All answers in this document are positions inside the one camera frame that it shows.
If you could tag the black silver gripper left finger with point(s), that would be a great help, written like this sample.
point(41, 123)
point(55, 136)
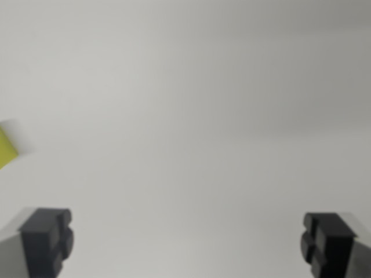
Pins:
point(40, 246)

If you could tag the yellow cube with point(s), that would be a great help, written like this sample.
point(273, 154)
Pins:
point(6, 149)

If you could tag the black silver gripper right finger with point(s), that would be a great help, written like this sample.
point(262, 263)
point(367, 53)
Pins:
point(333, 249)

